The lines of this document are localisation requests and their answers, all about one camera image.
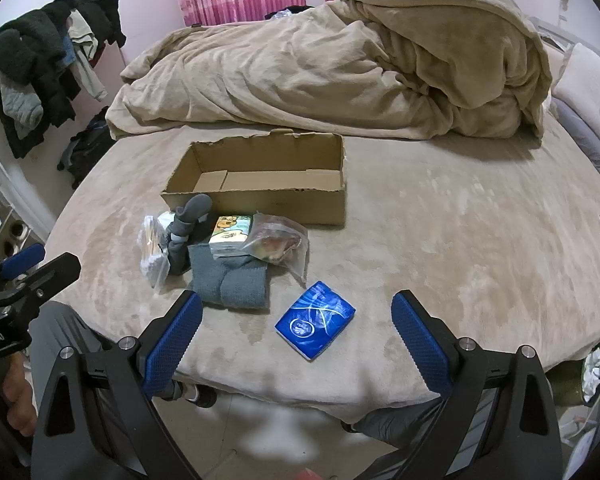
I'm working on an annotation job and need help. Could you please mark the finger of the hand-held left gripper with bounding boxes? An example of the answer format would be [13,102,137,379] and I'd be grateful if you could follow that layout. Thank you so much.
[0,243,47,291]
[2,253,82,313]

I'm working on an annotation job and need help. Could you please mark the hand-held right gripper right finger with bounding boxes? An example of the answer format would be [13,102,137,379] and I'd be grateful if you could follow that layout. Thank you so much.
[391,289,566,480]

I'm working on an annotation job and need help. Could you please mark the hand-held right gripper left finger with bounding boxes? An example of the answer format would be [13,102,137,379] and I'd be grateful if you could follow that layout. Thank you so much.
[32,290,203,480]

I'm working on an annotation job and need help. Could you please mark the clear bag with white item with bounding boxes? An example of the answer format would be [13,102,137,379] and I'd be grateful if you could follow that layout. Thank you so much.
[140,214,173,290]

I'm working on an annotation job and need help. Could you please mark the blue-grey socks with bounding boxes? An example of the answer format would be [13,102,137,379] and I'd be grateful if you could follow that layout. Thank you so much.
[187,244,272,312]

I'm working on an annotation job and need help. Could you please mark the dark grey sock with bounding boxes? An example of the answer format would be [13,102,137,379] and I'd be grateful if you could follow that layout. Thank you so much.
[165,194,213,276]

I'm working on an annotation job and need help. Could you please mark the blue tissue packet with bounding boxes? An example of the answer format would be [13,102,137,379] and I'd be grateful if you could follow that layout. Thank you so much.
[274,281,357,361]

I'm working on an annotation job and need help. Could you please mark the cartoon print tissue packet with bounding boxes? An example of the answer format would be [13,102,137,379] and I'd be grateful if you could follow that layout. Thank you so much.
[207,214,253,260]

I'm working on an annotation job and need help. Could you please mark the clear bag of snacks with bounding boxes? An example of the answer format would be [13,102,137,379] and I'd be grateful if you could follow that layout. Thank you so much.
[242,212,311,283]

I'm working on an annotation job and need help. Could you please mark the cardboard box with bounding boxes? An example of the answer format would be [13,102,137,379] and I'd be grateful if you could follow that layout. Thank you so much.
[161,129,348,227]

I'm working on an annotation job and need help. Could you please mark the person's left hand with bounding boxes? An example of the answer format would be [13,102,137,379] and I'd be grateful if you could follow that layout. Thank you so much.
[0,352,39,438]

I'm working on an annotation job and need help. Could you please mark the white shelf unit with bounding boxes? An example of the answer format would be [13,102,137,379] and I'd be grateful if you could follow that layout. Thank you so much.
[0,110,56,271]

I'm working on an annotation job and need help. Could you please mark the person's left shoe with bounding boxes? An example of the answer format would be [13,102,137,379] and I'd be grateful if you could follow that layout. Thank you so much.
[182,382,217,408]

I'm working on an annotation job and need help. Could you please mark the person's right leg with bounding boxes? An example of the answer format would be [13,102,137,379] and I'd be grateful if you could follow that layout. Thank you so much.
[352,394,453,450]

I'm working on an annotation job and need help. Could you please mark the bed with beige sheet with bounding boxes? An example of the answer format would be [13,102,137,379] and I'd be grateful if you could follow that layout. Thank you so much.
[45,125,600,423]

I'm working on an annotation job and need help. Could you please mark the black suitcase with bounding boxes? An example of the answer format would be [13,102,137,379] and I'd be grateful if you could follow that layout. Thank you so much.
[57,107,116,191]

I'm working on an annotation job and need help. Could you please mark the white plastic bag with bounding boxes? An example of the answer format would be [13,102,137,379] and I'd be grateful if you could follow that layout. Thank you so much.
[582,347,600,406]

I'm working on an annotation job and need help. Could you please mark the pile of hanging clothes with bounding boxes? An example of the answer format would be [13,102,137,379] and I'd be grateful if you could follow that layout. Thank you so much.
[0,0,127,160]

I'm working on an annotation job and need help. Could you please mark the grey pillow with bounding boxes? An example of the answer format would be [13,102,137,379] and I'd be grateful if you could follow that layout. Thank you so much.
[550,97,600,181]

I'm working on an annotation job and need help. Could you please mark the beige fleece blanket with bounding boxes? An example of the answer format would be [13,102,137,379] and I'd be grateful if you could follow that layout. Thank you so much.
[105,0,553,142]

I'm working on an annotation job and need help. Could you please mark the white floral pillow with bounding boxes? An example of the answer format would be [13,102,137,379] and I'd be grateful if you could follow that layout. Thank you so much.
[550,42,600,161]

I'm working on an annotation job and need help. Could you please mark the grey bed headboard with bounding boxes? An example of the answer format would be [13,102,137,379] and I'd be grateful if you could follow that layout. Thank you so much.
[527,15,581,56]

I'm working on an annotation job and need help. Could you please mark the dark bag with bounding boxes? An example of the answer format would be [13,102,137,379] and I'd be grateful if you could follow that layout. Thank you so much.
[265,5,316,22]

